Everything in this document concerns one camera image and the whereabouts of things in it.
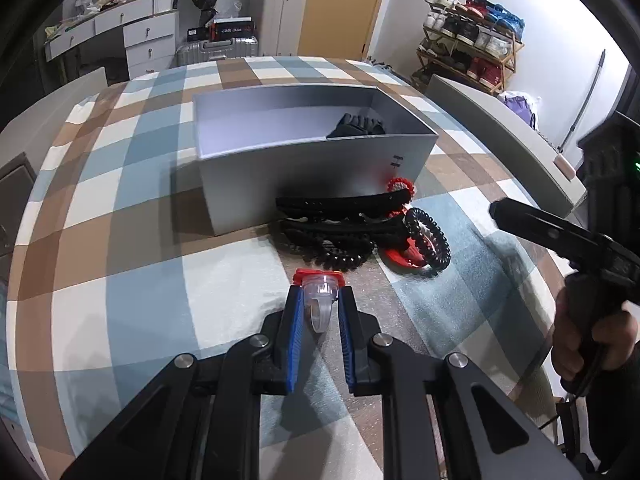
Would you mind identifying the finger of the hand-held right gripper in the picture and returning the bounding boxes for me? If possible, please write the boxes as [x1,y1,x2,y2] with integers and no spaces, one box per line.
[489,197,593,263]

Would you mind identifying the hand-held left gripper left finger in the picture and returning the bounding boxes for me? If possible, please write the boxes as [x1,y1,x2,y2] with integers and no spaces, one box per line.
[60,285,306,480]

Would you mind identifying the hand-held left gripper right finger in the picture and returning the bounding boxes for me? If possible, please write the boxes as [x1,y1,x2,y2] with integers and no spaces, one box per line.
[339,285,583,480]

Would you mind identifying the clear and red hair clip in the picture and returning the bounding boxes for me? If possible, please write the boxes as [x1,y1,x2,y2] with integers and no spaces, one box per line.
[292,268,347,335]

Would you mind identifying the black spiral hair tie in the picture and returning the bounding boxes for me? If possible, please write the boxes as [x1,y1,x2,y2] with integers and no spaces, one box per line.
[404,206,452,277]
[307,239,375,272]

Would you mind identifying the red translucent hair clip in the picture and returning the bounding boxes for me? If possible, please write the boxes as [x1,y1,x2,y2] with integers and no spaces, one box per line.
[379,237,432,277]

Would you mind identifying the long black hair clip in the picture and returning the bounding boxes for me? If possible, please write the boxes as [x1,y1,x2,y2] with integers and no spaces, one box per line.
[279,216,403,243]
[275,191,407,217]

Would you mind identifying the grey cardboard box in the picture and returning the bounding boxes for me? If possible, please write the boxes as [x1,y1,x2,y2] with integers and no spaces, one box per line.
[192,84,440,237]

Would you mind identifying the person's right forearm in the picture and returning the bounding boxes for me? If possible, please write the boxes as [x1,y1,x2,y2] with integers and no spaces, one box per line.
[585,355,640,478]

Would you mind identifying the person's right hand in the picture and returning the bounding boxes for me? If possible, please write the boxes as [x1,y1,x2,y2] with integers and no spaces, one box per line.
[551,275,640,386]

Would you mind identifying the grey pole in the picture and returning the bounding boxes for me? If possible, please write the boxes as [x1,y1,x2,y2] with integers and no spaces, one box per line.
[556,49,608,153]

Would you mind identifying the long grey padded panel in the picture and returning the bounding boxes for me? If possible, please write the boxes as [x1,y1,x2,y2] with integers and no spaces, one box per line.
[425,74,588,217]

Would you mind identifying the purple bag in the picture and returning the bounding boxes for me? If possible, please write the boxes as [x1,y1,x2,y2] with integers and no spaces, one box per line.
[500,91,542,130]

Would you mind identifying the red and white spiky clip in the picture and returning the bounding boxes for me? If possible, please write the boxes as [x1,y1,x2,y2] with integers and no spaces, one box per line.
[386,177,417,217]

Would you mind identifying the wooden shoe rack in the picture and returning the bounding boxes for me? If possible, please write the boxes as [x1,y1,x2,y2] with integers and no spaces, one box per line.
[412,0,526,97]

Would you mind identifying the rows of shoes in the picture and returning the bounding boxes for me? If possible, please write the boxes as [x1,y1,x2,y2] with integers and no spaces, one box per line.
[422,0,526,88]

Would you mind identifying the black hair claw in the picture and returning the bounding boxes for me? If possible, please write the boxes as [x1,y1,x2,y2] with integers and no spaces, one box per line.
[326,112,388,139]

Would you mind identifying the checked blanket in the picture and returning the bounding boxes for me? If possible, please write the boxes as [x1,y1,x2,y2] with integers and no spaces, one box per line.
[0,55,593,480]

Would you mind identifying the wooden door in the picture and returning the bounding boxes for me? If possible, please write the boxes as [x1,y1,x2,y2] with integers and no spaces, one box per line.
[298,0,396,61]

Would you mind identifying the silver suitcase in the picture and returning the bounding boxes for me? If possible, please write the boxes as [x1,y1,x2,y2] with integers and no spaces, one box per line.
[175,35,262,67]

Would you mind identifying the brown cabinet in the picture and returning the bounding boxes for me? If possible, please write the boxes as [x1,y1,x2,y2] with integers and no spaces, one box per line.
[0,155,37,263]

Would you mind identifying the black and red box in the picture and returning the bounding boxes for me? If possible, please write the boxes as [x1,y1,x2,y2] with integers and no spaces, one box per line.
[186,17,257,43]

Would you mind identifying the beige suitcase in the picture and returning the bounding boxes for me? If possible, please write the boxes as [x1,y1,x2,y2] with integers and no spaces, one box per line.
[255,0,308,58]

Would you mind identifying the short grey padded panel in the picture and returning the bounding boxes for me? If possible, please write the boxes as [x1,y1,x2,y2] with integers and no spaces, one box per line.
[0,66,109,132]

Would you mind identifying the white dresser with drawers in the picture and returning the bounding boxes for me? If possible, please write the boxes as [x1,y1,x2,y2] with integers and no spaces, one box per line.
[44,0,181,81]

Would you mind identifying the wrapped flower bouquet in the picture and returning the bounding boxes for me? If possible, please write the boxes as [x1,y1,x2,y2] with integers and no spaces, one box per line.
[180,0,222,28]

